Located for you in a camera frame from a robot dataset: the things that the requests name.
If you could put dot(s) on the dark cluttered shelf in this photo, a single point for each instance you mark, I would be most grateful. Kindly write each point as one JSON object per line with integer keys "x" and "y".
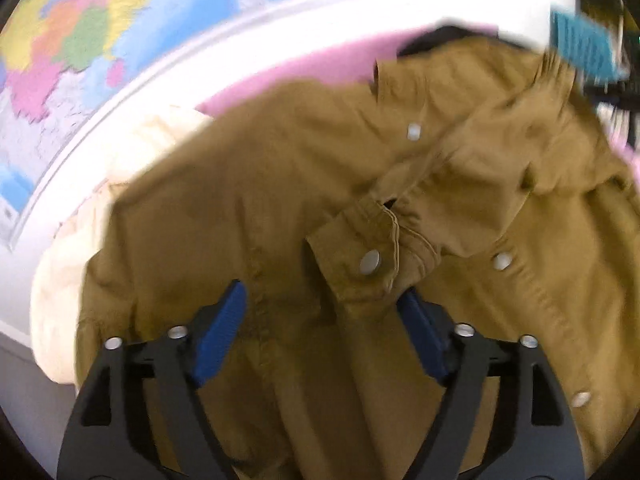
{"x": 612, "y": 5}

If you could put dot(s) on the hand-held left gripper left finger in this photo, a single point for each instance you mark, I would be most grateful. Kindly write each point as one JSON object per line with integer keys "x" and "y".
{"x": 220, "y": 330}

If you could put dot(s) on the pink garment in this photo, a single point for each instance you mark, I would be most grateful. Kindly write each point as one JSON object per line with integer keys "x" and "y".
{"x": 320, "y": 65}

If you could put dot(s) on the black cloth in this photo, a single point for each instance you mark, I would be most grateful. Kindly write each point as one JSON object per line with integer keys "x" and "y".
{"x": 440, "y": 35}

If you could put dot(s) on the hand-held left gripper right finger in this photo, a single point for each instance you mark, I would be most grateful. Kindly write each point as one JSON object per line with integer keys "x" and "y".
{"x": 425, "y": 335}

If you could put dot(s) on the cream cloth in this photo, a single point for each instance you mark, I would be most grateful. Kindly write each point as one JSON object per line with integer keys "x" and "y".
{"x": 70, "y": 270}

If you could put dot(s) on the colourful wall map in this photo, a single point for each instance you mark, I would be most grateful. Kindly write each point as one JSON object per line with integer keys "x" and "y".
{"x": 75, "y": 60}

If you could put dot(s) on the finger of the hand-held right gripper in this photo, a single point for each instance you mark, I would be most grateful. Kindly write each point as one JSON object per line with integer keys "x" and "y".
{"x": 582, "y": 42}

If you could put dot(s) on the mustard brown jacket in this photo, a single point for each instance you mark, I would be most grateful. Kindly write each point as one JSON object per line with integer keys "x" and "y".
{"x": 300, "y": 200}

